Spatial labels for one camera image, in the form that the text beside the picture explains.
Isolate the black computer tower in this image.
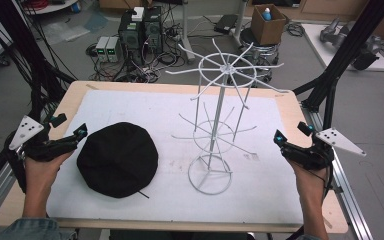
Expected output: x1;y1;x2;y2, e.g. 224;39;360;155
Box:
142;5;164;55
117;9;145;66

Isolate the grey power supply unit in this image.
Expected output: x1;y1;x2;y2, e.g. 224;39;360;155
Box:
95;36;110;63
105;36;120;64

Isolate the white floor board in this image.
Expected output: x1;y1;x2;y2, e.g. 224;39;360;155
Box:
300;22;384;72

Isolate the wooden table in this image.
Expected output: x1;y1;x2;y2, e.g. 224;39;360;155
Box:
0;80;349;234

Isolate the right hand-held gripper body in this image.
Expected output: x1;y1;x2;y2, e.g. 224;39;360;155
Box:
281;127;368;172

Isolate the white wire display rack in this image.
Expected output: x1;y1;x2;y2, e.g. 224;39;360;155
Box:
165;37;290;196

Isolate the white desk leg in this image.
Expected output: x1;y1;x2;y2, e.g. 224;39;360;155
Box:
231;0;250;48
179;0;197;65

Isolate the tangle of floor cables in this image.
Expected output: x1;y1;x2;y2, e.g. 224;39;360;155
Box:
85;6;194;84

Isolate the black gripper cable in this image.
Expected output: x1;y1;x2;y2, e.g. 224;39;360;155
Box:
296;161;335;205

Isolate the white round table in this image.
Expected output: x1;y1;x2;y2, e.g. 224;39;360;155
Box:
22;0;81;16

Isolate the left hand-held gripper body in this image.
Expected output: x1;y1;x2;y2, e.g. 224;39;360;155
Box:
3;114;80;164

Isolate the white box device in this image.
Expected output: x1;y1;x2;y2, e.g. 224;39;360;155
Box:
131;6;146;22

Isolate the black metal frame stand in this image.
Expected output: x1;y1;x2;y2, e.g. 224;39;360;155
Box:
0;0;78;201
292;0;384;131

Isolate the black flat device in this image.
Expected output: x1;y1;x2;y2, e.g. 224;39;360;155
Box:
213;13;240;35

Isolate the black round stool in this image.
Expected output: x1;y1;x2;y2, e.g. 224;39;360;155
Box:
239;27;280;84

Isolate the cardboard box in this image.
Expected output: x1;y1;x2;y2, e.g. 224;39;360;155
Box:
250;3;288;46

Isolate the white table mat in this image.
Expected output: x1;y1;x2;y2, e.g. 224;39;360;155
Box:
45;89;305;225

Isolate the person's left hand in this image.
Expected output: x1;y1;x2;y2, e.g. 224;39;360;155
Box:
23;150;76;198

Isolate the black beret hat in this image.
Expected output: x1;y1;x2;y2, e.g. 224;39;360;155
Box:
76;121;159;200

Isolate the person's right hand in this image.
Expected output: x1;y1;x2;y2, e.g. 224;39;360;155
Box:
285;158;330;199

